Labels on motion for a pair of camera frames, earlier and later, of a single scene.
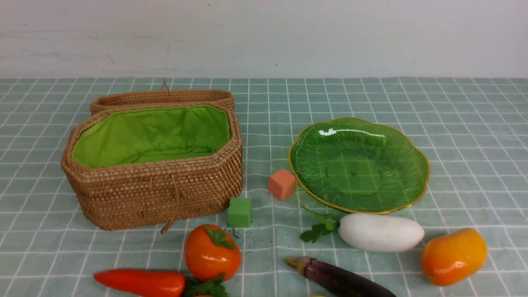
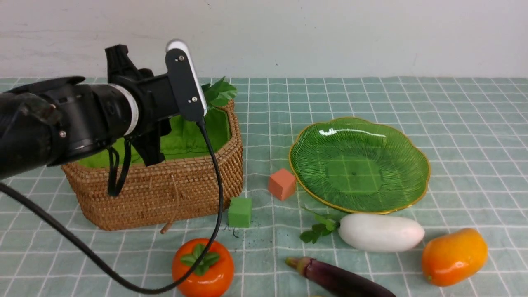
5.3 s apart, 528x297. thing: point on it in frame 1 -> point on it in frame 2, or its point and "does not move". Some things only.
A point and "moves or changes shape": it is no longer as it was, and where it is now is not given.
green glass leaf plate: [358, 166] does not move
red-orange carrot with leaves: [158, 283] -> [219, 93]
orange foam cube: [281, 184] does not move
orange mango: [453, 258] does not move
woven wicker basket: [140, 166] does not move
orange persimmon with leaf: [210, 253] moves or changes shape
